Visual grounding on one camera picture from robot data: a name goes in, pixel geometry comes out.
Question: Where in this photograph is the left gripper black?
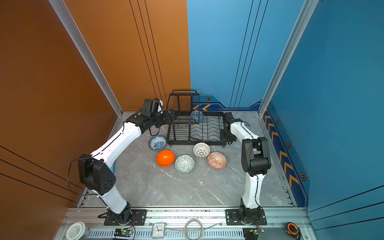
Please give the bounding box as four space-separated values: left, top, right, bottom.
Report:
150 108 179 128

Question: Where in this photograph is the black wire dish rack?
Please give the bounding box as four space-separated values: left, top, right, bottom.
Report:
167 90 227 148

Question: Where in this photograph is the blue geometric pattern bowl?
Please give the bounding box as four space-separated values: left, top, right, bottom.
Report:
189 110 205 124

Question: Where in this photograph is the blue floral white bowl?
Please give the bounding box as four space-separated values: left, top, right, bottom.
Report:
149 135 167 151

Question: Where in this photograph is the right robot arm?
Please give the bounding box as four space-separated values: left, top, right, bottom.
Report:
220 113 272 226

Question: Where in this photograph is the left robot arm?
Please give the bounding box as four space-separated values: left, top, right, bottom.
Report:
77 99 178 225

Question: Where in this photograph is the red patterned bowl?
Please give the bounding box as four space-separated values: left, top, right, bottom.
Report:
207 152 227 170

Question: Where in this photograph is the white lattice bowl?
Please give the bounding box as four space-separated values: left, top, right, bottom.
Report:
193 143 211 159

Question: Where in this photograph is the orange plastic bowl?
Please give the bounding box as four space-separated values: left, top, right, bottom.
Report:
156 150 175 167

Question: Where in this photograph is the green patterned bowl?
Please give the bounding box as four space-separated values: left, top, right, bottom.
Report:
175 155 195 174

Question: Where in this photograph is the right circuit board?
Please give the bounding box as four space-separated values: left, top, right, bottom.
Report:
250 226 265 235

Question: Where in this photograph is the small white clock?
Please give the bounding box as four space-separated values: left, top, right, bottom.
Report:
152 223 166 239

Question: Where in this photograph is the orange black tape measure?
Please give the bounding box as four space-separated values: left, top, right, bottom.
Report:
286 222 302 240

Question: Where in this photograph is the left green circuit board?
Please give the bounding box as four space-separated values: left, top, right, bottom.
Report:
114 228 134 240

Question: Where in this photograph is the white round lid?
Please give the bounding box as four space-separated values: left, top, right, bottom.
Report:
66 222 87 240

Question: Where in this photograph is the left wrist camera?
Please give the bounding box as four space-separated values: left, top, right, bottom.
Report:
157 100 163 113

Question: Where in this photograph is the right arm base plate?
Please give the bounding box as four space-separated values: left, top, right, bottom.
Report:
225 208 268 226

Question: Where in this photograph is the coiled white cable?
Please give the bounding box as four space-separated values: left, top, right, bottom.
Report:
183 219 205 240

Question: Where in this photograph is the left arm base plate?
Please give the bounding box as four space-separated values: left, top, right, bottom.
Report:
100 209 147 226

